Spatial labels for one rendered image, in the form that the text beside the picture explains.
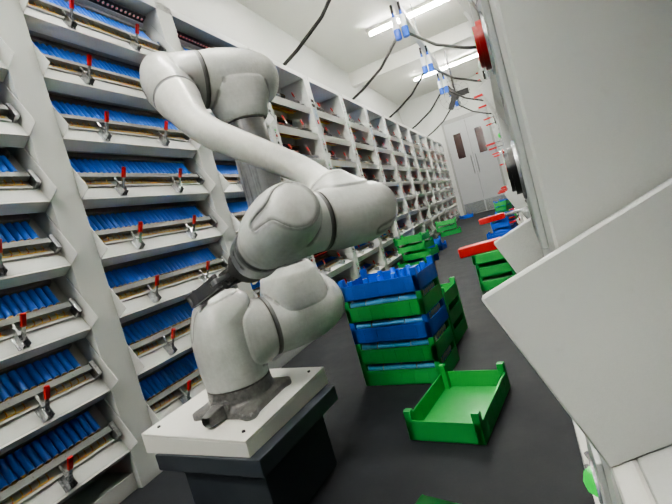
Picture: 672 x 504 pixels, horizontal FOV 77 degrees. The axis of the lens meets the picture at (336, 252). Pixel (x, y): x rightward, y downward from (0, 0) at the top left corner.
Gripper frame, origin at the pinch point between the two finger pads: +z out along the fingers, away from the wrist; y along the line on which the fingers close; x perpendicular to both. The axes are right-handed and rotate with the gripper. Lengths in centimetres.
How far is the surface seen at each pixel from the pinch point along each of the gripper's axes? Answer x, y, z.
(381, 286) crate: 19, -57, 25
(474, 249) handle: 17, 4, -66
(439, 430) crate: 56, -30, 2
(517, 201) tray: 16, -37, -46
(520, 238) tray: 16, 15, -77
